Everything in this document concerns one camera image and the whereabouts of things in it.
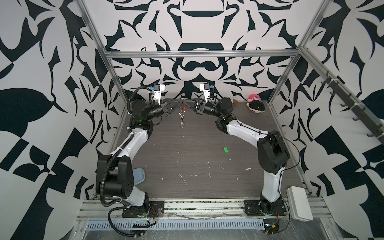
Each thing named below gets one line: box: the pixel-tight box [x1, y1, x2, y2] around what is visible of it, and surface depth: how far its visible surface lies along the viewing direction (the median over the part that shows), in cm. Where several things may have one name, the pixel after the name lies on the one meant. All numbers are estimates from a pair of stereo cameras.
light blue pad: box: [132, 168, 145, 186], surface depth 84 cm
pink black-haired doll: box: [246, 94, 265, 114], surface depth 113 cm
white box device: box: [286, 186, 314, 222], surface depth 74 cm
